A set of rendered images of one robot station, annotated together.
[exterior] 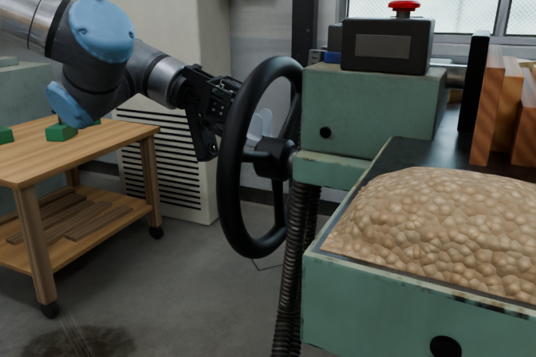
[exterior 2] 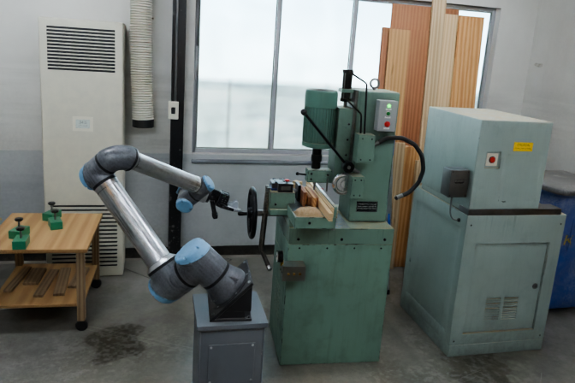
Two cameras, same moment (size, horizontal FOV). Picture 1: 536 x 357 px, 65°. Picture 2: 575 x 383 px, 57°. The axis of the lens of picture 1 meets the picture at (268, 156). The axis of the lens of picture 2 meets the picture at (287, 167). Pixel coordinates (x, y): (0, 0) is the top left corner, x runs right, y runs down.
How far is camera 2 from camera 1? 2.46 m
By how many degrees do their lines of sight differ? 36
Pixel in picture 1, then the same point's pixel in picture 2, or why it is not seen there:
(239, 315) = (182, 304)
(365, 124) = (282, 202)
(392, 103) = (287, 197)
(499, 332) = (313, 220)
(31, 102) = not seen: outside the picture
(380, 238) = (302, 214)
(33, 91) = not seen: outside the picture
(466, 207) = (309, 209)
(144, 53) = not seen: hidden behind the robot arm
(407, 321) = (305, 221)
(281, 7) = (159, 136)
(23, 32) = (194, 187)
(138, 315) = (130, 317)
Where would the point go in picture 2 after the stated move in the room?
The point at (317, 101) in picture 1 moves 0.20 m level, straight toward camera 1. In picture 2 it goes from (273, 198) to (292, 209)
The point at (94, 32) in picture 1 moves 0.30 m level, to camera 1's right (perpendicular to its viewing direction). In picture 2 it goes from (210, 185) to (258, 179)
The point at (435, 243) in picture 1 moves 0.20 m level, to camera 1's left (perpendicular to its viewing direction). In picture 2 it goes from (307, 213) to (274, 218)
